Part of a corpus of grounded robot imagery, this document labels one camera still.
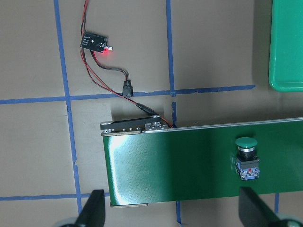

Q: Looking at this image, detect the green push button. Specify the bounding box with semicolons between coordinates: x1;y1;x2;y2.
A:
235;137;260;181

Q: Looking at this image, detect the green plastic tray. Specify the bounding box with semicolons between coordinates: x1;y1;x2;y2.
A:
268;0;303;92

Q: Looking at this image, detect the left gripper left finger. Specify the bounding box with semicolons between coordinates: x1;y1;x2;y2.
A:
74;190;106;227

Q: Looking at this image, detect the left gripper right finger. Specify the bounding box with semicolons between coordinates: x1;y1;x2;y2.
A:
238;187;284;227

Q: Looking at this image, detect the black sensor circuit board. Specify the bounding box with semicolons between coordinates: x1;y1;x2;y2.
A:
80;32;113;53

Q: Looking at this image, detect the green conveyor belt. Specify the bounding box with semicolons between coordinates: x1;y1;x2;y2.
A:
103;118;303;206

